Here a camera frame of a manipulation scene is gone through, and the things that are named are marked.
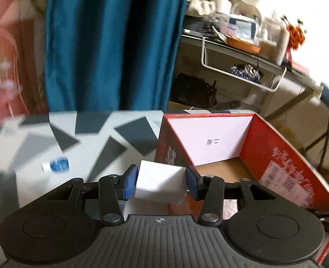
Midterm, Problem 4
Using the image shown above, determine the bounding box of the blue correction tape dispenser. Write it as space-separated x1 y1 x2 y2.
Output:
41 157 69 173

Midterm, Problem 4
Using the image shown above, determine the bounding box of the white wire under-shelf basket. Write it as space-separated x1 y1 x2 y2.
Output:
201 36 288 93

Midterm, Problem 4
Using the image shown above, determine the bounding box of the printed room backdrop cloth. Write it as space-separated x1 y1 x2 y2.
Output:
0 0 48 124

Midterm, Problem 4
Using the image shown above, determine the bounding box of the cotton swab container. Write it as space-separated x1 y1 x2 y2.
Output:
258 39 277 60

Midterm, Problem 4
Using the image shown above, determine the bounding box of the geometric patterned table cover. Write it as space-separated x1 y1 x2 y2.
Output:
0 111 163 265

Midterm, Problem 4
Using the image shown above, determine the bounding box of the orange oval tray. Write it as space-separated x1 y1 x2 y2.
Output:
226 36 261 54

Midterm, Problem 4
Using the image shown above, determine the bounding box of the cluttered white desk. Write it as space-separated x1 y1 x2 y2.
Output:
174 30 329 154

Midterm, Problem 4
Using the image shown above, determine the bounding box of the red strawberry cardboard box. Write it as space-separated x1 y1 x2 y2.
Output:
154 112 329 246

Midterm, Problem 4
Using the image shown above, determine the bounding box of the white power adapter plug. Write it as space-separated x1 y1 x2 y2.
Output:
135 160 187 204

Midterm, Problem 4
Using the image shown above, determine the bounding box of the blue curtain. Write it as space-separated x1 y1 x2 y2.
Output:
44 0 187 111

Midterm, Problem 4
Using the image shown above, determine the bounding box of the white lotion bottle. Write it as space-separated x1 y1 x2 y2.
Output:
273 28 290 66

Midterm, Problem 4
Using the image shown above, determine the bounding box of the white brush holder cup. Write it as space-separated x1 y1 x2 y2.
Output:
215 0 232 15

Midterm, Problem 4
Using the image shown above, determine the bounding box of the orange flowers red vase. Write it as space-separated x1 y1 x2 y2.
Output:
281 15 306 65

